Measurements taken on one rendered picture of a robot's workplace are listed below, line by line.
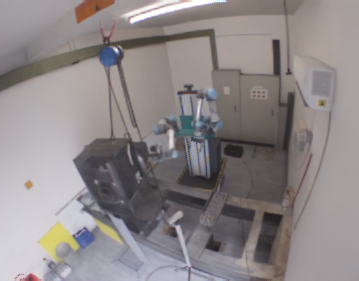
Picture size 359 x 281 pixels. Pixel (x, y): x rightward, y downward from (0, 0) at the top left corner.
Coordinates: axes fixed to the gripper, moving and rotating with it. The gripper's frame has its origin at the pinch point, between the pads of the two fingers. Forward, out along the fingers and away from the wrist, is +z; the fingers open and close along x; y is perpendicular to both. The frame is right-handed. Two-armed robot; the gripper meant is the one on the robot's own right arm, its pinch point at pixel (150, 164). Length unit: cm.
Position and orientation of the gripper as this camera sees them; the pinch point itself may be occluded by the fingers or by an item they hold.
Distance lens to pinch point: 169.9
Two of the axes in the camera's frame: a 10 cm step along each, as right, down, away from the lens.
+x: -9.7, 0.7, 2.4
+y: 1.9, 8.4, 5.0
